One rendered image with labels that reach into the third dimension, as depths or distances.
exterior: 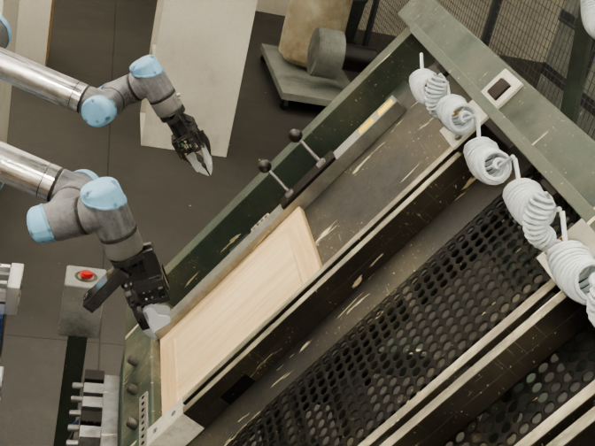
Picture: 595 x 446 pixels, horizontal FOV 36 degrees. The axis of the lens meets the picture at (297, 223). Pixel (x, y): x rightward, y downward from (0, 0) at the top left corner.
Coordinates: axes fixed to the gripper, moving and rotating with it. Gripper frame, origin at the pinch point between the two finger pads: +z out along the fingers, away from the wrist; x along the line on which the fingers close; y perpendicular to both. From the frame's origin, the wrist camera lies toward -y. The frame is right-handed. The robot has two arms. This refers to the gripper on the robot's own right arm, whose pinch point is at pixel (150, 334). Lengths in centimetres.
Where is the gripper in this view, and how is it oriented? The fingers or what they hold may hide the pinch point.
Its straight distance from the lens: 193.8
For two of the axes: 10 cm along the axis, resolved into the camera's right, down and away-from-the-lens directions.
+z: 2.6, 8.4, 4.8
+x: -1.6, -4.6, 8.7
